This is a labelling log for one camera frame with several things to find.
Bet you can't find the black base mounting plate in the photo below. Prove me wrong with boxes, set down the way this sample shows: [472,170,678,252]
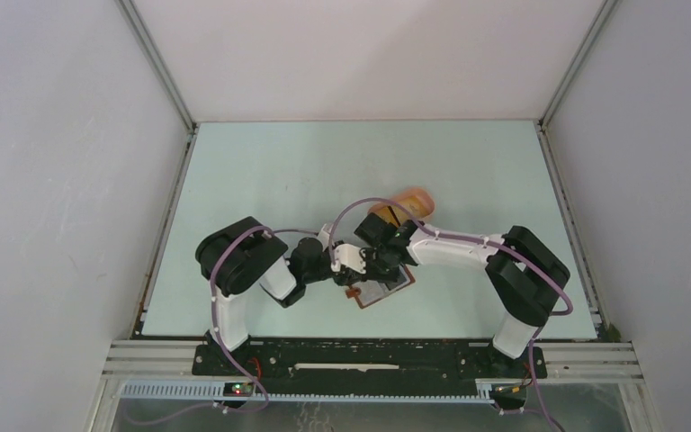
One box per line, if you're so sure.
[192,337,548,398]

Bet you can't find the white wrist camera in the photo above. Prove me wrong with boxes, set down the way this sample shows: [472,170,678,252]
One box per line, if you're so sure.
[331,243,366,275]
[317,223,333,248]

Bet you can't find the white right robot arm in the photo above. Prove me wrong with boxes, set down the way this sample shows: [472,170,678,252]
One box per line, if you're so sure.
[354,213,572,376]

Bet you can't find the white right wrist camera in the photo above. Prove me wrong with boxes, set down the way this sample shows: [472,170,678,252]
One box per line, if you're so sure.
[331,243,366,275]

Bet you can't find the white cable duct strip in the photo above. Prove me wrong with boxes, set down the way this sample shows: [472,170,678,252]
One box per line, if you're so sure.
[118,380,493,403]

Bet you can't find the pink plastic tray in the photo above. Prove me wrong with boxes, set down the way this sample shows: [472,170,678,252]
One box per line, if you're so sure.
[368,187,435,227]

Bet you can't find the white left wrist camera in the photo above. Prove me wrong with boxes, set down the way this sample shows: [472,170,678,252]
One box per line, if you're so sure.
[317,223,333,248]

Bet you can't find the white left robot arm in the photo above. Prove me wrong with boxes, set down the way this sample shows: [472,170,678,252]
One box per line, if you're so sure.
[195,217,367,375]

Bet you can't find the brown leather card holder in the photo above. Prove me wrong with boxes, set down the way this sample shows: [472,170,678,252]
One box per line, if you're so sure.
[344,265,416,309]

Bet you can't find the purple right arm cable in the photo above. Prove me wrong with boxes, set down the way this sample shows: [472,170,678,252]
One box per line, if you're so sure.
[328,197,574,432]

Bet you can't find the aluminium frame rail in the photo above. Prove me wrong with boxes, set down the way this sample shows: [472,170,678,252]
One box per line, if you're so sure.
[102,340,644,384]

